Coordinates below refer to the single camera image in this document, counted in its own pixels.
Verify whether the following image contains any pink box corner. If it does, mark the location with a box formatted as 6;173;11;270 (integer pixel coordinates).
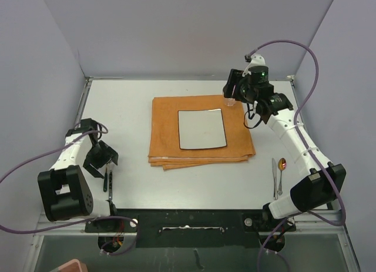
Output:
58;259;88;272

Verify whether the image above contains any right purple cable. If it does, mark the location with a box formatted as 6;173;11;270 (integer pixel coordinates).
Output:
244;40;347;272

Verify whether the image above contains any gold fork green handle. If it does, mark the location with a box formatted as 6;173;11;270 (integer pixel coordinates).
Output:
103;165;109;192

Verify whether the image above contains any silver table knife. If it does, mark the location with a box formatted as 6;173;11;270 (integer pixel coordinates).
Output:
271;158;278;200

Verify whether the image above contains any copper bowl spoon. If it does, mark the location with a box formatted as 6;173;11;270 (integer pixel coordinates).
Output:
277;157;287;196

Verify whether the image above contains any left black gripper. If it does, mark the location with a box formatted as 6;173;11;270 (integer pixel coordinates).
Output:
83;142;117;177

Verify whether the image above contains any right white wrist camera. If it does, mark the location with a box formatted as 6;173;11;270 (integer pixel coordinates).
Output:
242;53;266;77

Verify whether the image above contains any silver fork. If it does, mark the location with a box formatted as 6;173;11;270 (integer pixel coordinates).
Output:
108;164;113;201

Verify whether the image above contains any clear drinking glass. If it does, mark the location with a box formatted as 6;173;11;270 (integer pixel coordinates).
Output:
223;98;236;107

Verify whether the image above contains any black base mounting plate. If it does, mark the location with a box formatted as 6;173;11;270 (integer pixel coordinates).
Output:
85;209;296;250

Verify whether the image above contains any orange cloth napkin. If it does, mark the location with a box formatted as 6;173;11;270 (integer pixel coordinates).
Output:
148;95;256;170

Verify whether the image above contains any white square plate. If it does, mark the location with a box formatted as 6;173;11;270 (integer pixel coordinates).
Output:
178;109;227;150

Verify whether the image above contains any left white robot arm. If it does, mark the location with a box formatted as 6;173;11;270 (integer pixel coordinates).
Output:
38;118;119;231

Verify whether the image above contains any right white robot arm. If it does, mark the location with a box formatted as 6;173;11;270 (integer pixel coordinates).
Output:
223;66;346;230

